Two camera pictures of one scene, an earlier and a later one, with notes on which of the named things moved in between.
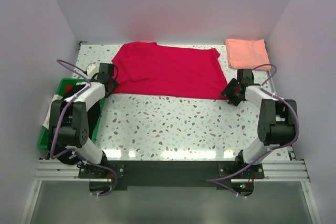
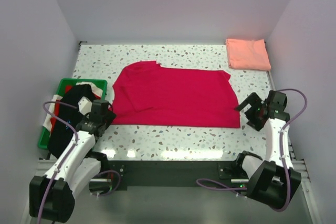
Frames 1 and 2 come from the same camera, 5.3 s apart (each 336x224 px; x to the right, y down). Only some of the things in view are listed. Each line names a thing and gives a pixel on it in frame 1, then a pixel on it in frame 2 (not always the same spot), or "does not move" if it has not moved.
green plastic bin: (43, 141) does not move
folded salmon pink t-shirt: (247, 54) does not move
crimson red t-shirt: (146, 69) -> (144, 93)
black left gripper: (115, 85) -> (109, 117)
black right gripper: (227, 92) -> (253, 98)
